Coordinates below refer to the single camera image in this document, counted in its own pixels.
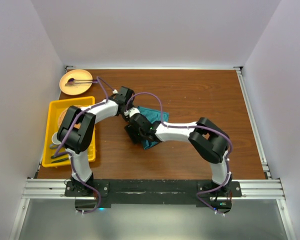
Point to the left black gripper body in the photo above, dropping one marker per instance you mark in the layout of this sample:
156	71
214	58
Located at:
129	104

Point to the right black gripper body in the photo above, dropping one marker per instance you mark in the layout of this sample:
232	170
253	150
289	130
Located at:
139	134

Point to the teal cloth napkin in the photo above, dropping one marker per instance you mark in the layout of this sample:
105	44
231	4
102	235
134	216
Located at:
152	115

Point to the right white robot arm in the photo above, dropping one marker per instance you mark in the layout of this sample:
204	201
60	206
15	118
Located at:
211	143

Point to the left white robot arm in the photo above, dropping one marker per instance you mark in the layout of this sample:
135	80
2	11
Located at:
76	134

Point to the beige round plate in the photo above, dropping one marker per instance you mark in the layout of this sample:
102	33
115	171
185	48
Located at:
78	89

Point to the purple spoon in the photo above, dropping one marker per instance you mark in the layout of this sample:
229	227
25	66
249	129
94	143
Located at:
73	81

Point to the orange woven round mat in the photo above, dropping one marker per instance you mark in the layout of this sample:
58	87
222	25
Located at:
61	117

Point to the white grey mug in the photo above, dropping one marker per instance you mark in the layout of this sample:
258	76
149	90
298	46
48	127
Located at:
54	141

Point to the yellow plastic tray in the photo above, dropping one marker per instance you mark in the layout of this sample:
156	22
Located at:
55	108

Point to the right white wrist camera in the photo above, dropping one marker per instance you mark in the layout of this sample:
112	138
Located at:
130	112

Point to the gold utensil green handle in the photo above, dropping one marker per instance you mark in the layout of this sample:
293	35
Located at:
60	160

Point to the gold spoon green handle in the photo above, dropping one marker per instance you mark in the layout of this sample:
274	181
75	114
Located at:
59	155

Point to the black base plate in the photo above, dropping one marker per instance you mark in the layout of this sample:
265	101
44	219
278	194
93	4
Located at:
152	192

